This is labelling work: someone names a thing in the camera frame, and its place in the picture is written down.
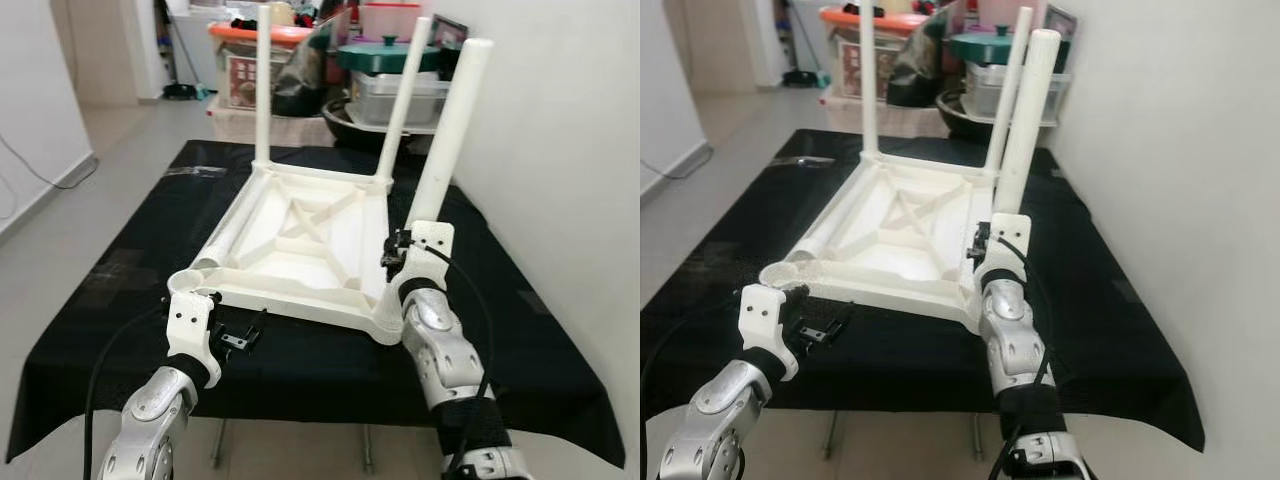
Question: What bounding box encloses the white plastic children table top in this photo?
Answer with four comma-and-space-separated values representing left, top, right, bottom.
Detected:
165, 160, 437, 347
758, 150, 1007, 332

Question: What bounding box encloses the black tablecloth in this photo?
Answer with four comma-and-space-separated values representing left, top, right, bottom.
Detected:
5, 138, 627, 469
640, 128, 1207, 454

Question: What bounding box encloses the clear tape patch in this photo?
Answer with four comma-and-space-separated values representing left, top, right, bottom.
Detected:
80, 250, 153, 303

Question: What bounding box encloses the clear plastic container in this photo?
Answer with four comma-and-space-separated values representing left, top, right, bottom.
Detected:
965, 58, 1073, 124
348, 70, 453, 130

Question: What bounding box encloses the black bag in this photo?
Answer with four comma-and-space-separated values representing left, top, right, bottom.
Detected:
885, 15, 957, 109
272, 28, 351, 117

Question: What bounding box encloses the beige low platform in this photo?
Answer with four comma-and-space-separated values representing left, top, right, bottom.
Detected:
208, 100, 341, 147

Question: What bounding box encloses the green round pot lid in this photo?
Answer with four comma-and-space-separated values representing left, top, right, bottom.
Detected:
948, 25, 1023, 64
335, 38, 443, 74

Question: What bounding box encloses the white pink-lidded container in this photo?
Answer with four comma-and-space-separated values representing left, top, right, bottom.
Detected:
975, 0, 1037, 31
360, 0, 423, 41

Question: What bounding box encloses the green mop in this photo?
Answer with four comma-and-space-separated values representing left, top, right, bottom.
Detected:
780, 0, 827, 90
160, 0, 208, 102

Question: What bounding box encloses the orange lidded storage box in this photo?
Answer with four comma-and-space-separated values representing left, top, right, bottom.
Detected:
818, 5, 923, 101
208, 22, 313, 111

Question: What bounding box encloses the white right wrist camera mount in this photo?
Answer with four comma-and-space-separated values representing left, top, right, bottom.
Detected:
985, 212, 1034, 287
398, 220, 457, 293

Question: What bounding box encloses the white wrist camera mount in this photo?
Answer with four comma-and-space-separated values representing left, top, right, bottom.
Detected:
985, 212, 1034, 287
398, 220, 457, 293
165, 290, 223, 387
738, 285, 801, 382

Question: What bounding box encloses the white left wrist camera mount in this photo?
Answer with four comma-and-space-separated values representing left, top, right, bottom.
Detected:
738, 285, 801, 382
165, 290, 223, 387

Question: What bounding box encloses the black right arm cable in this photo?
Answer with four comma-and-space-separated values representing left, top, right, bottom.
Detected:
428, 243, 498, 473
998, 238, 1058, 480

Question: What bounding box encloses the black floor cable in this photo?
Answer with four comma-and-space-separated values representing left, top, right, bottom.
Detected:
640, 140, 714, 182
0, 128, 98, 191

